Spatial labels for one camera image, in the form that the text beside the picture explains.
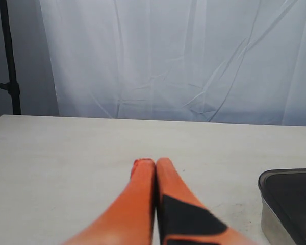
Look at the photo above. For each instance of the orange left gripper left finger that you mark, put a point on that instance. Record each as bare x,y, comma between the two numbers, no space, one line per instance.
130,218

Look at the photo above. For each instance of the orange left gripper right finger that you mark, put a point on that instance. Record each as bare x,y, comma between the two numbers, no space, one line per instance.
182,218

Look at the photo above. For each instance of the dark transparent box lid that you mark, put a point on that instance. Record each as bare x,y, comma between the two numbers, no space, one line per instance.
285,191

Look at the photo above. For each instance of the stainless steel lunch box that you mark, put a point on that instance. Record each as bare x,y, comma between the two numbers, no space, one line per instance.
272,227

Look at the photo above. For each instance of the blue-grey backdrop cloth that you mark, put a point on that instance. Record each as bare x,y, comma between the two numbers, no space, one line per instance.
209,61

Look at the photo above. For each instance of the black backdrop stand pole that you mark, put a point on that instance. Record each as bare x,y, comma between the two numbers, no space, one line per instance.
12,86

